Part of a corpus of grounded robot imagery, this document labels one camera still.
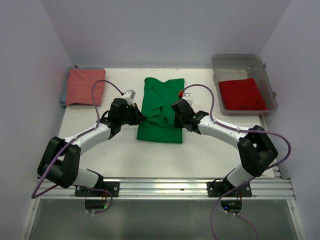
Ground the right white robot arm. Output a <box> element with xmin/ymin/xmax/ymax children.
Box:
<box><xmin>171</xmin><ymin>98</ymin><xmax>278</xmax><ymax>197</ymax></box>

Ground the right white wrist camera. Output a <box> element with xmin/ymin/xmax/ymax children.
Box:
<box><xmin>178</xmin><ymin>91</ymin><xmax>194</xmax><ymax>106</ymax></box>

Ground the aluminium mounting rail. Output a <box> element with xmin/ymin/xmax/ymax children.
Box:
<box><xmin>32</xmin><ymin>176</ymin><xmax>293</xmax><ymax>201</ymax></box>

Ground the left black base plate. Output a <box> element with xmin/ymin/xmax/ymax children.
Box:
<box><xmin>74</xmin><ymin>181</ymin><xmax>120</xmax><ymax>198</ymax></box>

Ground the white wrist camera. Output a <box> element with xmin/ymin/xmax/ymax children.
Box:
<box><xmin>121</xmin><ymin>89</ymin><xmax>136</xmax><ymax>106</ymax></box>
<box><xmin>178</xmin><ymin>91</ymin><xmax>194</xmax><ymax>106</ymax></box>

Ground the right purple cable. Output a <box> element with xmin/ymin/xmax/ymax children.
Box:
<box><xmin>177</xmin><ymin>84</ymin><xmax>292</xmax><ymax>240</ymax></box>

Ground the green polo shirt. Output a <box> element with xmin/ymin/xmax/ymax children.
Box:
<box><xmin>136</xmin><ymin>77</ymin><xmax>185</xmax><ymax>144</ymax></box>

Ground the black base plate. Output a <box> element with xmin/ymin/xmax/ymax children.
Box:
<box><xmin>74</xmin><ymin>181</ymin><xmax>120</xmax><ymax>198</ymax></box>
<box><xmin>206</xmin><ymin>179</ymin><xmax>253</xmax><ymax>198</ymax></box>

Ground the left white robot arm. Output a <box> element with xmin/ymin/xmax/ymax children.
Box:
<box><xmin>37</xmin><ymin>98</ymin><xmax>146</xmax><ymax>197</ymax></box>

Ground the red folded shirt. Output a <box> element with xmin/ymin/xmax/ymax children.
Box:
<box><xmin>218</xmin><ymin>78</ymin><xmax>268</xmax><ymax>111</ymax></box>

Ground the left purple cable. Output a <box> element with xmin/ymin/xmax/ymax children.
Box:
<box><xmin>31</xmin><ymin>80</ymin><xmax>126</xmax><ymax>216</ymax></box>

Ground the clear plastic bin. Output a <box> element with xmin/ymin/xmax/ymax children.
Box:
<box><xmin>211</xmin><ymin>54</ymin><xmax>278</xmax><ymax>116</ymax></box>

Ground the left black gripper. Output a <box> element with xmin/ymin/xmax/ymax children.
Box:
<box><xmin>118</xmin><ymin>102</ymin><xmax>146</xmax><ymax>126</ymax></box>

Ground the purple cable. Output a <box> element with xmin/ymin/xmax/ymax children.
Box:
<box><xmin>31</xmin><ymin>80</ymin><xmax>126</xmax><ymax>216</ymax></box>
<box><xmin>177</xmin><ymin>84</ymin><xmax>292</xmax><ymax>240</ymax></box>

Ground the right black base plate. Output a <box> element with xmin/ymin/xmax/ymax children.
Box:
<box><xmin>206</xmin><ymin>179</ymin><xmax>253</xmax><ymax>198</ymax></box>

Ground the pink folded shirt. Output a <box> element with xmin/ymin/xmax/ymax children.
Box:
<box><xmin>65</xmin><ymin>68</ymin><xmax>107</xmax><ymax>107</ymax></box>

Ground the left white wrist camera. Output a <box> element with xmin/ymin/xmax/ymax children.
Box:
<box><xmin>121</xmin><ymin>89</ymin><xmax>136</xmax><ymax>106</ymax></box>

